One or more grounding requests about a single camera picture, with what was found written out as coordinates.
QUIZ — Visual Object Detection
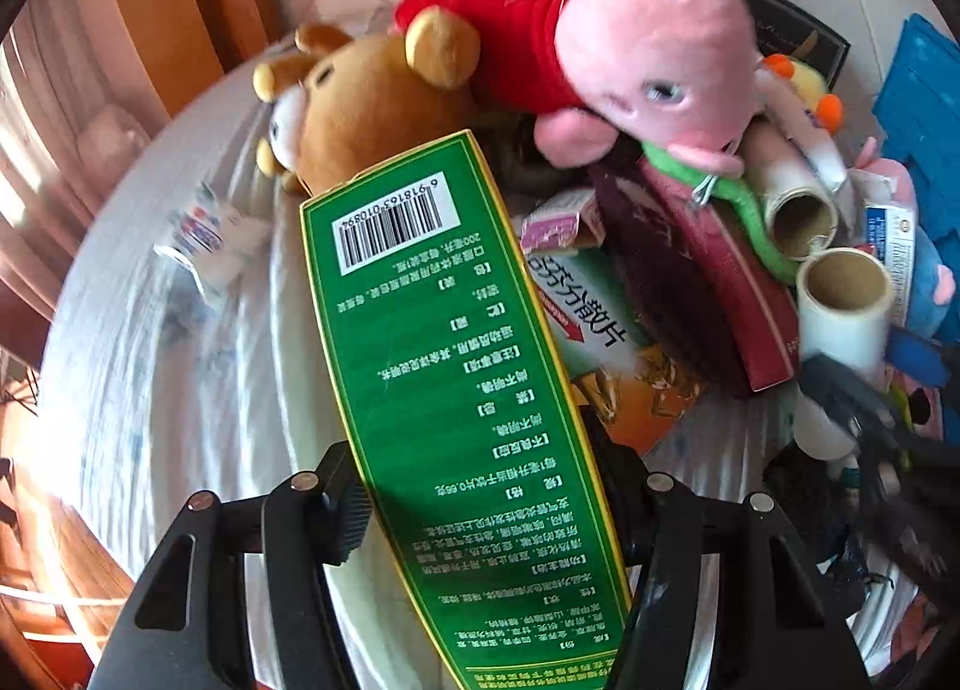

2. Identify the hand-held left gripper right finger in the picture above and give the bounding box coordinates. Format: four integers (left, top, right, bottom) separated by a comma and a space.
579, 406, 875, 690

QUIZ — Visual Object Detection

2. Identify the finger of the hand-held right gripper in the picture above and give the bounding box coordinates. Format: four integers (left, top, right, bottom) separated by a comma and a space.
887, 327, 960, 387
801, 351, 914, 452

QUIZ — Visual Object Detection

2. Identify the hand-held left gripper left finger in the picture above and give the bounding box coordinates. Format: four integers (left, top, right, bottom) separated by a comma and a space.
90, 441, 374, 690

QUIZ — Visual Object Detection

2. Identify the short white lint roll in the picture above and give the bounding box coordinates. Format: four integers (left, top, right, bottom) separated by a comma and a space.
795, 247, 899, 391

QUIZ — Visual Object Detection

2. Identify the brown bear plush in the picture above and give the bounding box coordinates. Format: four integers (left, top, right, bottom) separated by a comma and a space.
251, 9, 482, 200

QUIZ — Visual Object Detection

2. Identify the pink printed cloth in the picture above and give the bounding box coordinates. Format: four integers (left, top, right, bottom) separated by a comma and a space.
895, 369, 947, 437

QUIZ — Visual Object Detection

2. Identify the blue pig plush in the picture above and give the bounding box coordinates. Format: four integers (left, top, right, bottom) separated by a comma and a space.
898, 210, 960, 332

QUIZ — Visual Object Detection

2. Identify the white striped sheet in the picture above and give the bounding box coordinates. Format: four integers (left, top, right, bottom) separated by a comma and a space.
37, 82, 960, 690

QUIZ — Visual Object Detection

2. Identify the maroon box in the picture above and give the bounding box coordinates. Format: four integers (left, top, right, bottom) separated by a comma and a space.
589, 156, 801, 400

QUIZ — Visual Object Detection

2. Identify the orange and green medicine box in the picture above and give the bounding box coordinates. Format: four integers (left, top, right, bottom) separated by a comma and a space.
525, 247, 707, 456

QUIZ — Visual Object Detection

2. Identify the small pink pig plush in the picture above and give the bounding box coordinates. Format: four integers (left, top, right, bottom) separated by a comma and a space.
853, 135, 917, 205

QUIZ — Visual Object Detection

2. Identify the flat green plush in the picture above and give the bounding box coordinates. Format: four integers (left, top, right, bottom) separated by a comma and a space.
641, 139, 797, 286

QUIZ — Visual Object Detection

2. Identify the long thin cardboard roll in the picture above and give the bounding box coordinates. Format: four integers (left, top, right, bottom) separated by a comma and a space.
739, 120, 842, 261

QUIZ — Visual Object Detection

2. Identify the blue brick pattern panel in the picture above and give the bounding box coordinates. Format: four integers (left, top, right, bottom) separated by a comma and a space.
874, 11, 960, 263

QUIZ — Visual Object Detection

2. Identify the white toothpaste tube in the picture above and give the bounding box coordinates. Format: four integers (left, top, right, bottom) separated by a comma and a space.
756, 66, 850, 194

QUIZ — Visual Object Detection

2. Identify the crumpled white blue packet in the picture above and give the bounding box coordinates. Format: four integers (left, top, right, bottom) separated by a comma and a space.
152, 182, 272, 310

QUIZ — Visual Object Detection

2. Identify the yellow duck plush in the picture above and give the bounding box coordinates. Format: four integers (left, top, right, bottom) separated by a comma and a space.
757, 52, 846, 134

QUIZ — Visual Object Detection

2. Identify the small pink box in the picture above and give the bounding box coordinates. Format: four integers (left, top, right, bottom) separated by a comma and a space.
520, 187, 602, 257

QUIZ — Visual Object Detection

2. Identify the black gift box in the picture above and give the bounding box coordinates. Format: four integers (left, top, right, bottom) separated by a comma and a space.
731, 0, 854, 92

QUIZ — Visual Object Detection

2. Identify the pink pig plush red shirt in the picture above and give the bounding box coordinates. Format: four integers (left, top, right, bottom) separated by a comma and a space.
394, 0, 760, 171

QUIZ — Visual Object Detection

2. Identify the pink curtain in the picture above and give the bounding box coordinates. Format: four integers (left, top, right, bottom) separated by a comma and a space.
0, 28, 160, 362

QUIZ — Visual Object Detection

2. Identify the wooden bed frame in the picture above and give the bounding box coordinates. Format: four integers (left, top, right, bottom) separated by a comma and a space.
0, 463, 137, 690

